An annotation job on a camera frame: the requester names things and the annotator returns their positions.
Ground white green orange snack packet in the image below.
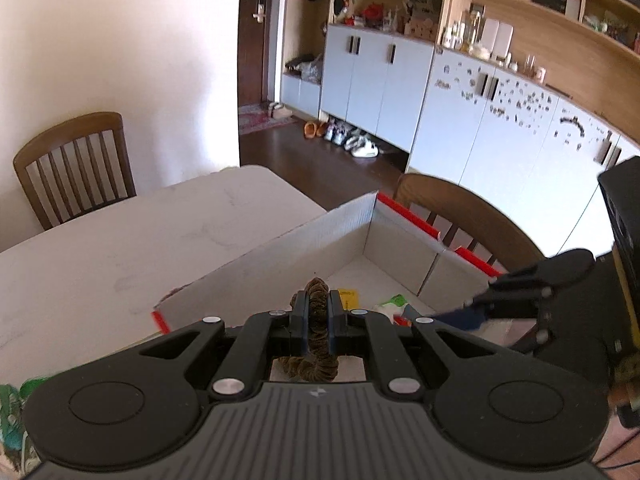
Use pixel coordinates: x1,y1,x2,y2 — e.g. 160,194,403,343
372,294,416,326

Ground white rectangular container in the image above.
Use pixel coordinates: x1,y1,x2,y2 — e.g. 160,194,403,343
482,19,515,57

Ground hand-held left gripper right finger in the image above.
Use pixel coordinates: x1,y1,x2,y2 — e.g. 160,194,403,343
327,291,516,402

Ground white sneakers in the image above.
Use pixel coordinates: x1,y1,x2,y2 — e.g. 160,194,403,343
324,120,381,158

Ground white green patterned packet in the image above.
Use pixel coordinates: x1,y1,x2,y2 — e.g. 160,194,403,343
0,384,41,472

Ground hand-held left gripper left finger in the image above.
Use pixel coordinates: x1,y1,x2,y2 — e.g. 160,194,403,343
115,291,309,402

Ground red cardboard box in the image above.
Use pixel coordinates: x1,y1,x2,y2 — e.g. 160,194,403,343
151,191,538,386

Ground brown scrunchie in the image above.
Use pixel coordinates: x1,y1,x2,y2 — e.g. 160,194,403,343
279,276,340,385

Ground black cable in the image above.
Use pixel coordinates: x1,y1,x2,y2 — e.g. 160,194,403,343
595,439,640,467

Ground brown entry door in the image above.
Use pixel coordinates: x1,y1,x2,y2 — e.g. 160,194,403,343
239,0,286,111

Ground grey plastic bag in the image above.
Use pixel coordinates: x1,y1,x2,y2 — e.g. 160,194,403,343
300,55,325,83

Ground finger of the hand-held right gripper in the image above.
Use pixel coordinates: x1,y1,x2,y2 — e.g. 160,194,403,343
489,249,596,293
425,287,553,331

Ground patterned doormat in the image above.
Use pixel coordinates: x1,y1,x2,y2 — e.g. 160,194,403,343
239,102,301,136

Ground white wood wall cabinet unit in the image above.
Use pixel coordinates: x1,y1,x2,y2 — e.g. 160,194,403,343
277,0,640,261

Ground cardboard craft house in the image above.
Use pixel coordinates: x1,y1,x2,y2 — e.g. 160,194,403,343
402,12,437,41

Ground brown wooden chair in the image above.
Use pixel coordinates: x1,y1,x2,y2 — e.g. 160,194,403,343
13,111,137,232
394,174,551,281

